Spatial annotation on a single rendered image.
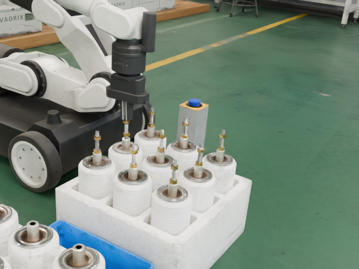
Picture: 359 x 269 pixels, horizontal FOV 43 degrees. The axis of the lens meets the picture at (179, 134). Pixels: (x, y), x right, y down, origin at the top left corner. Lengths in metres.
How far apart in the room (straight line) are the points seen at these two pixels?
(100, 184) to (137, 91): 0.26
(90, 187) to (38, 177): 0.38
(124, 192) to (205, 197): 0.21
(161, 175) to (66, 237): 0.29
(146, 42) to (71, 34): 0.46
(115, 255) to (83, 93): 0.61
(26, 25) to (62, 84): 1.79
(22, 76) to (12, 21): 1.63
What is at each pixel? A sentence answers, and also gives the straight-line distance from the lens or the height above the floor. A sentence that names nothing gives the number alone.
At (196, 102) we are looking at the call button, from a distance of 1.45.
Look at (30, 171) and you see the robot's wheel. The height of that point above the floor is 0.07.
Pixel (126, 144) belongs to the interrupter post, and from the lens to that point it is 1.27.
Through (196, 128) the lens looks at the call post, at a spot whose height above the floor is 0.25.
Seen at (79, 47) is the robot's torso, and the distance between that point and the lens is 1.57.
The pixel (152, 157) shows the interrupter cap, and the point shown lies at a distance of 1.24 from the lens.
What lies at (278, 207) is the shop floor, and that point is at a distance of 1.59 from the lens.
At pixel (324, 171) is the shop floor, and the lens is 1.90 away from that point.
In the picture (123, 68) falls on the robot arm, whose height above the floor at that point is 0.49.
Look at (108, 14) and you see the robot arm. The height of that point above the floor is 0.62.
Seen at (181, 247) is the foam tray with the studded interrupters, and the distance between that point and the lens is 1.05.
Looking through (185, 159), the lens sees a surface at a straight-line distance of 1.29.
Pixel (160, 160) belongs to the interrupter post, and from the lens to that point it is 1.22.
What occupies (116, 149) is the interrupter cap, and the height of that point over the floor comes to 0.25.
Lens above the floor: 0.82
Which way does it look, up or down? 24 degrees down
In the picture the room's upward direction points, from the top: 5 degrees clockwise
